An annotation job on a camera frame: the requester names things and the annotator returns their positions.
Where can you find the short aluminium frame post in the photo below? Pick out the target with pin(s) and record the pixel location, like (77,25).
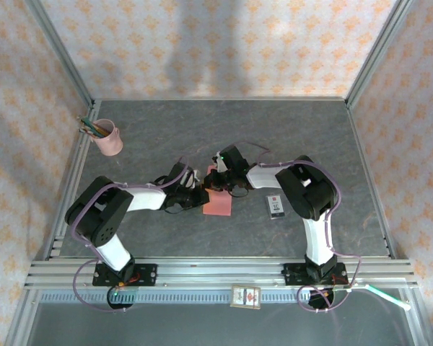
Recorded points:
(21,317)
(420,317)

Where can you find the dark pencil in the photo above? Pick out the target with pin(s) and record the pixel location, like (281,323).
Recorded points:
(84,130)

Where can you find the orange pencil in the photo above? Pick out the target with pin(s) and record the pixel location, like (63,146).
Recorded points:
(101,129)

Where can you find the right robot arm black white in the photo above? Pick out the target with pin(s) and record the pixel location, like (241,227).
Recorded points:
(310,191)

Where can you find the wide aluminium mounting rail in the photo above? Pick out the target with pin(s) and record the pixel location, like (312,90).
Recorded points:
(216,274)

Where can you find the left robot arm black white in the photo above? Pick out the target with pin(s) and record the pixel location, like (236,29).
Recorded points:
(97,216)

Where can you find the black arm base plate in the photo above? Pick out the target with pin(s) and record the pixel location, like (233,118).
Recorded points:
(294,274)
(148,274)

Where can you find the pink cup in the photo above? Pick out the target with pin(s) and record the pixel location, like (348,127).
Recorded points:
(110,144)

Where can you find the pink square paper sheet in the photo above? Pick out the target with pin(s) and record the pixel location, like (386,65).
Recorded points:
(218,205)

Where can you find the small black box white label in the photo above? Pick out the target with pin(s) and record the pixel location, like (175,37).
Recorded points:
(275,207)

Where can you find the green white plastic stick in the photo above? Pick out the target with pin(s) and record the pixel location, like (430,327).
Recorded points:
(386,295)

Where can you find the thin aluminium table edge rail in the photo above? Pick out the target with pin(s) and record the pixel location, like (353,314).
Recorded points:
(220,98)

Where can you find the green pencil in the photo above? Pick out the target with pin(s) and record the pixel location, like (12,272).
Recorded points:
(94,128)

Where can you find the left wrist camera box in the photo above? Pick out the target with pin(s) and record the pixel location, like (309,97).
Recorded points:
(194,178)

